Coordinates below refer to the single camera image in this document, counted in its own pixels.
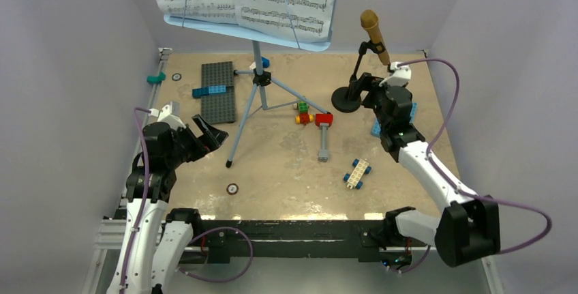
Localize teal plastic clip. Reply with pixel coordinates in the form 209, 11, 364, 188
147, 72, 166, 85

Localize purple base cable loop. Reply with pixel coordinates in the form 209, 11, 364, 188
177, 226, 255, 284

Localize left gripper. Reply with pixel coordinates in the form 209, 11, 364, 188
166, 114, 227, 167

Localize red white round sticker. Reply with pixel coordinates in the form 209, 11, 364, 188
226, 183, 239, 195

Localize red grey lego column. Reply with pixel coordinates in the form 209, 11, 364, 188
314, 113, 333, 162

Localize black microphone stand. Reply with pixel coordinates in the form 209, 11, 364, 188
331, 41, 386, 113

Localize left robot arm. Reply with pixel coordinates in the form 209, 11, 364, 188
107, 114, 228, 293

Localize gold microphone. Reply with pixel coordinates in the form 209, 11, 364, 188
360, 10, 391, 65

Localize dark grey lego baseplate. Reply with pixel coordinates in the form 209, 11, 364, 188
200, 61, 237, 124

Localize black base bar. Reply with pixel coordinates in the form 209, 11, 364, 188
180, 220, 410, 264

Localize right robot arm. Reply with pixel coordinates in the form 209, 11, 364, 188
343, 73, 501, 267

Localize blue lego bricks strip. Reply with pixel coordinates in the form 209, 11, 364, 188
192, 85, 227, 99

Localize green red lego vehicle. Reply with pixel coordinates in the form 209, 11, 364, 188
292, 100, 314, 125

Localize left aluminium rail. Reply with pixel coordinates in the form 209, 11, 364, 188
81, 48, 173, 293

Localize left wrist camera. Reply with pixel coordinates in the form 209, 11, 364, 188
149, 101, 185, 130

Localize blue white lego brick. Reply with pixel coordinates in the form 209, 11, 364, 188
249, 57, 271, 70

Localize white lego car blue wheels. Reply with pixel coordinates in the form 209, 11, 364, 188
343, 159, 371, 190

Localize light blue lego baseplate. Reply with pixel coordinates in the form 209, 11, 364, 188
371, 102, 418, 137

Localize light blue music stand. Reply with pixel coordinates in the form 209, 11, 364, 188
158, 15, 329, 168

